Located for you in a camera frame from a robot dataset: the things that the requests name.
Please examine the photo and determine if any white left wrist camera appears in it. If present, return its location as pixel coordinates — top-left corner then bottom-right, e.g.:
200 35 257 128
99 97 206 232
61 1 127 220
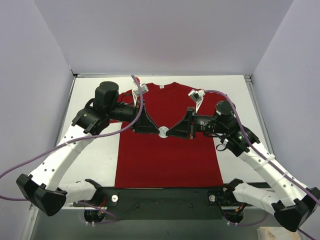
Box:
132 83 149 106

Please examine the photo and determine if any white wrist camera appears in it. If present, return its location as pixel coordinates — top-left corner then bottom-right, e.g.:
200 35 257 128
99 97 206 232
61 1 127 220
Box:
132 83 149 106
188 89 206 113

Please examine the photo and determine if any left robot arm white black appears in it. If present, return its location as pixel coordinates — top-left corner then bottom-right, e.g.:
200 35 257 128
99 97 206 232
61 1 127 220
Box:
16 81 160 217

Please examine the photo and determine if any red t-shirt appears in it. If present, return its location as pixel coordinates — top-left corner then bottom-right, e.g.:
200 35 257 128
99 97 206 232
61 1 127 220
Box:
114 82 223 188

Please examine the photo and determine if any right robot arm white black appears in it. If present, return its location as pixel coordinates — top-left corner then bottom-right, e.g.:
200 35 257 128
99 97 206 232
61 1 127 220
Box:
165 100 320 232

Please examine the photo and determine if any beige foam block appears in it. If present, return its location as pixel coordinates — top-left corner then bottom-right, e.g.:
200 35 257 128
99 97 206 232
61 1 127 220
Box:
257 226 301 240

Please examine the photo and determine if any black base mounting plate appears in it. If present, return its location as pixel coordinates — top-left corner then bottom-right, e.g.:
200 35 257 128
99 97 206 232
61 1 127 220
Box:
78 187 247 224

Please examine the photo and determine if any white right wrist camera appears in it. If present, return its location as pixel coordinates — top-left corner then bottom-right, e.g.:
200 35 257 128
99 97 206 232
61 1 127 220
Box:
188 89 206 113

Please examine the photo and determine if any round colourful brooch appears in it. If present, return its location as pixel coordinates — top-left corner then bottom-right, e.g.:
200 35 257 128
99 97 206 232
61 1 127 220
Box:
158 126 169 139

